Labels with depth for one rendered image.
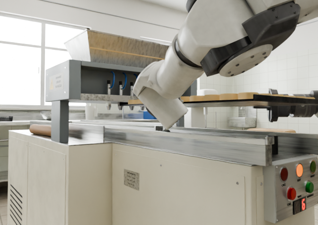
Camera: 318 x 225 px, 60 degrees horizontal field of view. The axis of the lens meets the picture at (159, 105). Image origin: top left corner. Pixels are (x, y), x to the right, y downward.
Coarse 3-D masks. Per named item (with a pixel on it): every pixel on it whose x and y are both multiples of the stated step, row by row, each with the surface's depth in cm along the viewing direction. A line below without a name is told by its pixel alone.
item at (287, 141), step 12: (180, 132) 129; (192, 132) 123; (204, 132) 117; (216, 132) 112; (228, 132) 107; (240, 132) 103; (252, 132) 99; (264, 132) 95; (276, 132) 92; (288, 144) 89; (300, 144) 86; (312, 144) 83
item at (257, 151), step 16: (112, 128) 121; (144, 144) 102; (160, 144) 94; (176, 144) 88; (192, 144) 82; (208, 144) 77; (224, 144) 73; (240, 144) 69; (256, 144) 65; (240, 160) 69; (256, 160) 65
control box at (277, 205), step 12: (300, 156) 79; (312, 156) 79; (264, 168) 68; (276, 168) 66; (288, 168) 70; (264, 180) 68; (276, 180) 66; (288, 180) 70; (300, 180) 74; (312, 180) 78; (264, 192) 68; (276, 192) 66; (300, 192) 73; (312, 192) 78; (264, 204) 68; (276, 204) 66; (288, 204) 69; (300, 204) 73; (312, 204) 77; (264, 216) 68; (276, 216) 66; (288, 216) 69
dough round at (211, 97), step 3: (204, 96) 76; (207, 96) 75; (210, 96) 74; (213, 96) 74; (216, 96) 74; (219, 96) 75; (204, 99) 76; (207, 99) 75; (210, 99) 74; (213, 99) 74; (216, 99) 74; (219, 99) 75
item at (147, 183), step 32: (128, 160) 108; (160, 160) 92; (192, 160) 81; (224, 160) 72; (128, 192) 108; (160, 192) 92; (192, 192) 80; (224, 192) 71; (256, 192) 66; (128, 224) 107; (160, 224) 92; (192, 224) 80; (224, 224) 71; (256, 224) 66; (288, 224) 75
